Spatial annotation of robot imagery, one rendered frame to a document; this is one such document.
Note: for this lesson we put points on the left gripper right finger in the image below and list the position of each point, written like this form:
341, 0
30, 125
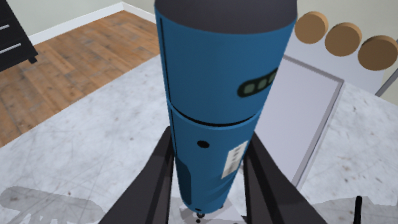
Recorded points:
286, 204

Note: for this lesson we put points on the light grey shallow tray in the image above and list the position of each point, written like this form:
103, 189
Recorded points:
296, 113

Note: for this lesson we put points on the dark blue electric screwdriver barrel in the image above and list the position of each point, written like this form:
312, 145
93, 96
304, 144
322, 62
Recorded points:
219, 60

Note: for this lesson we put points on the grey l-shaped bracket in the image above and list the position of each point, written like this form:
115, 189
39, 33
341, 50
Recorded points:
226, 215

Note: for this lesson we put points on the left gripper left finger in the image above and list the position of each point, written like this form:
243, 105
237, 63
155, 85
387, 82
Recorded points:
138, 202

